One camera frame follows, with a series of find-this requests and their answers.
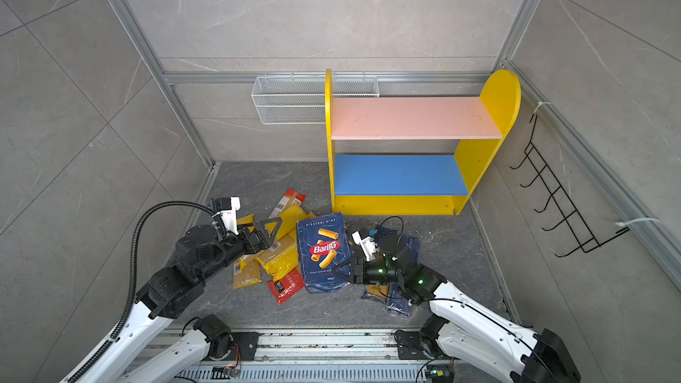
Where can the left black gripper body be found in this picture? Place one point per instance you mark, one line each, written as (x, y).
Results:
(246, 246)

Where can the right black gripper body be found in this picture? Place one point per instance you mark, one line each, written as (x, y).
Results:
(379, 272)

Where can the blue Barilla spaghetti bag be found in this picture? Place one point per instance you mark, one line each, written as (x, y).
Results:
(398, 302)

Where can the blue Barilla rigatoni box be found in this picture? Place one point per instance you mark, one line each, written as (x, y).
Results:
(322, 244)

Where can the blue yellow spaghetti bag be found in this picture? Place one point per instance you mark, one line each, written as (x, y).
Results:
(377, 292)

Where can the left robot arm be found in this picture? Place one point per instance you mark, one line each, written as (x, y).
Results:
(202, 253)

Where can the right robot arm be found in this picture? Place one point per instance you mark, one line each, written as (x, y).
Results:
(460, 327)

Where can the small tan pasta bag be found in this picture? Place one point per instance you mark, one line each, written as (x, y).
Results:
(247, 276)

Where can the red yellow pasta bag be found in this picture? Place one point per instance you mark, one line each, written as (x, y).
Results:
(285, 288)

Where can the yellow shelf unit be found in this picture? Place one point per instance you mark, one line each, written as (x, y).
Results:
(417, 184)

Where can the yellow Pastatime spaghetti bag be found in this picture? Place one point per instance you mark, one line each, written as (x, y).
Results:
(281, 258)

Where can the red white spaghetti bag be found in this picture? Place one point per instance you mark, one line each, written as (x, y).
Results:
(291, 197)

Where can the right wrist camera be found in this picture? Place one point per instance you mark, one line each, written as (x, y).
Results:
(367, 244)

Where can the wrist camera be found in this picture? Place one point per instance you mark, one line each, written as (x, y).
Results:
(367, 244)
(225, 212)

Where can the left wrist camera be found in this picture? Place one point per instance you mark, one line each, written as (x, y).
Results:
(225, 212)

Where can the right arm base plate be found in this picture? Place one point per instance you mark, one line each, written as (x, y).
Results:
(415, 346)

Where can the aluminium mounting rail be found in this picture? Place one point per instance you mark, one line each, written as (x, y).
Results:
(293, 355)

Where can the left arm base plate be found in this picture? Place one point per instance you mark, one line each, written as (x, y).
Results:
(240, 345)

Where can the white wire mesh basket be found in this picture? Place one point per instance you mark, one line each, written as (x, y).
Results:
(301, 100)

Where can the black wire hook rack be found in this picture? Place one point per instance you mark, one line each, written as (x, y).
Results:
(559, 198)

